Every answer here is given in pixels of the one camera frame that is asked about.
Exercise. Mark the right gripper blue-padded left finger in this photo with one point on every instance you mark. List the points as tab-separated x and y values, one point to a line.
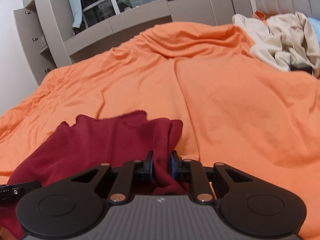
131	175

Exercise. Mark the grey wall cabinet unit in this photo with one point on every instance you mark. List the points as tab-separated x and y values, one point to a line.
49	41

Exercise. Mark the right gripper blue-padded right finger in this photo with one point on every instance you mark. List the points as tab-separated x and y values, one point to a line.
197	176

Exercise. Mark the orange bed cover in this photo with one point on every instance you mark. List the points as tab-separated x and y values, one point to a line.
235	108

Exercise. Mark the left light blue curtain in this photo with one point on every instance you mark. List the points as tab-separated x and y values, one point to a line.
77	13

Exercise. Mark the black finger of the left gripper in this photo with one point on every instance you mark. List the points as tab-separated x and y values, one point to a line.
13	193

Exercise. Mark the light blue garment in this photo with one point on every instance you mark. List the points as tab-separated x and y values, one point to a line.
316	26

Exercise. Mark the dark red shirt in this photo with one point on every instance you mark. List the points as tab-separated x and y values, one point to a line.
90	142

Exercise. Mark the cream white garment pile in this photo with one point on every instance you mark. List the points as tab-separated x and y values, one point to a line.
283	41

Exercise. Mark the orange pillow corner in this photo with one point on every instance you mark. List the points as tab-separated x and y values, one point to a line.
259	16

